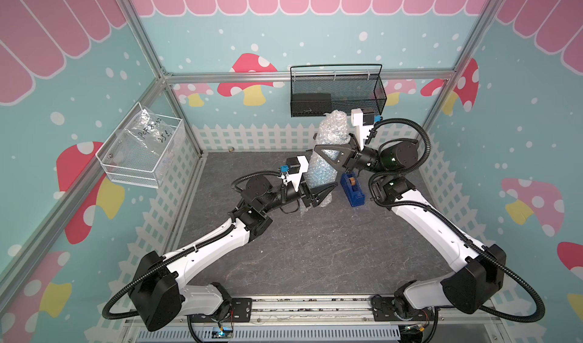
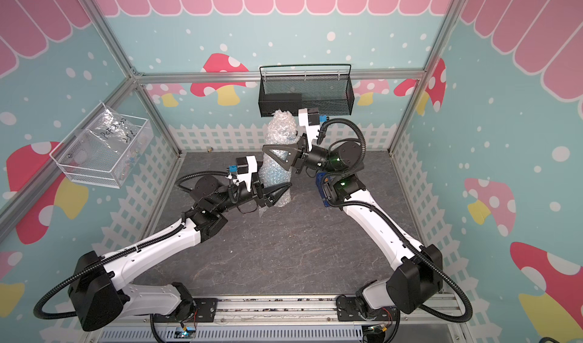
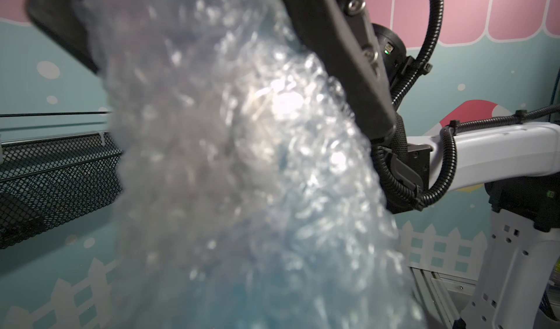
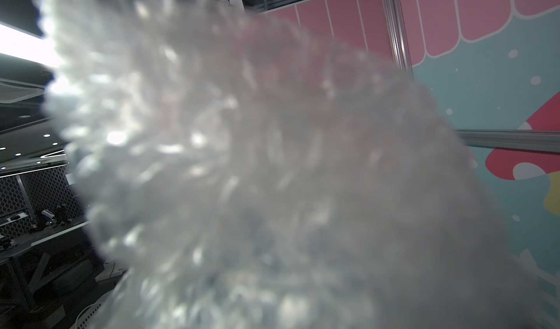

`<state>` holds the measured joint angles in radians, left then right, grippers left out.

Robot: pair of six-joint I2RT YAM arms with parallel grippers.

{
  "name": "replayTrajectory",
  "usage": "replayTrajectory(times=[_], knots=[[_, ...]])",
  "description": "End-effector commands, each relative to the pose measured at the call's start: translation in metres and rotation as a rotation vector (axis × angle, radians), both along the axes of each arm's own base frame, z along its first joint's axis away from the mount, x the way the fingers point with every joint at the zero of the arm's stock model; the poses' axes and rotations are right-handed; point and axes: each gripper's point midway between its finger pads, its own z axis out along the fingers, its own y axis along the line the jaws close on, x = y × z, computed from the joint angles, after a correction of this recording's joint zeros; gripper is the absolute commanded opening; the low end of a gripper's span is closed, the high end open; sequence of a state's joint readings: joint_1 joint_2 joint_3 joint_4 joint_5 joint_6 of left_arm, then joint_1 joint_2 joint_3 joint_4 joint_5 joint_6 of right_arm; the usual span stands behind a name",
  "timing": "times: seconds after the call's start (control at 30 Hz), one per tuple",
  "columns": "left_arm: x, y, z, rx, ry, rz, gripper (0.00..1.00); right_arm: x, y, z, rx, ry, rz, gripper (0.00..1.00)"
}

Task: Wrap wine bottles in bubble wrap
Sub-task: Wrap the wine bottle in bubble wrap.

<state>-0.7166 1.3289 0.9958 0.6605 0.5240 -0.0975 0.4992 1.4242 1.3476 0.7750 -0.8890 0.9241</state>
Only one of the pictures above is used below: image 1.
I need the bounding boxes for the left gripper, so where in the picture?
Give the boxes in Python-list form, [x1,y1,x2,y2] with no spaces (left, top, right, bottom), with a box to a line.
[262,162,338,213]

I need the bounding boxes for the blue glass bottle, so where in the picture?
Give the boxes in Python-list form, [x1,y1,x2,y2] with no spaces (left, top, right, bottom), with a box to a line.
[305,153,338,189]

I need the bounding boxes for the clear bubble wrap sheet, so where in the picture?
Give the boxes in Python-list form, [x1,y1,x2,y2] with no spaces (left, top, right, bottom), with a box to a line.
[304,109,349,208]

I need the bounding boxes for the blue tape dispenser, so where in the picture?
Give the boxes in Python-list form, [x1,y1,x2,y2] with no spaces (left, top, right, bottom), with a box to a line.
[341,173,366,207]

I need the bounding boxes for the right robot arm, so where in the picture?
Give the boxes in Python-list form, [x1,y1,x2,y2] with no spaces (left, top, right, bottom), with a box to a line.
[314,138,546,323]

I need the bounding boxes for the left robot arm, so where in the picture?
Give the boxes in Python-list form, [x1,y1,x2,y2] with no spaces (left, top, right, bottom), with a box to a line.
[101,171,338,332]

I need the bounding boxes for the black box in basket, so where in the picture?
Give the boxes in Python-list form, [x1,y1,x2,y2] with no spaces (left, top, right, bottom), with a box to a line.
[290,93,333,118]

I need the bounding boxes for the clear plastic bag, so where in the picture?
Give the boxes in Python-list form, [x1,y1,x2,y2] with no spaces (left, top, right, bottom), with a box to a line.
[114,108,179,173]

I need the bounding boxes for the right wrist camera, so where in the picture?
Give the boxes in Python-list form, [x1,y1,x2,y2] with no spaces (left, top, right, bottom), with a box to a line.
[351,108,382,150]

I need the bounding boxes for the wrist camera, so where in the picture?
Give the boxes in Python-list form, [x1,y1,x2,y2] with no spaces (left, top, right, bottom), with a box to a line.
[279,156,309,192]
[351,108,382,150]

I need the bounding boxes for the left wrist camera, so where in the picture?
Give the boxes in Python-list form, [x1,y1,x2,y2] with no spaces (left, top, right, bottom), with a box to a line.
[279,156,309,192]

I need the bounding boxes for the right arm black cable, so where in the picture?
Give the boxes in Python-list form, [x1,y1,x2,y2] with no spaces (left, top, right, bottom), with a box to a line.
[367,117,546,323]

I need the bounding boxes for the black wire mesh basket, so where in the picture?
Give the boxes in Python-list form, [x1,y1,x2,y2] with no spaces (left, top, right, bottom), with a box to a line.
[289,63,387,115]

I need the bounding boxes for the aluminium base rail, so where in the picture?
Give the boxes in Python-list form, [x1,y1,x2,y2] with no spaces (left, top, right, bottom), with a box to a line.
[120,294,511,342]

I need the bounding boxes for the white wire mesh basket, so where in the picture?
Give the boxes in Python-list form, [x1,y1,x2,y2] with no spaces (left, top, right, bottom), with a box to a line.
[96,103,186,189]

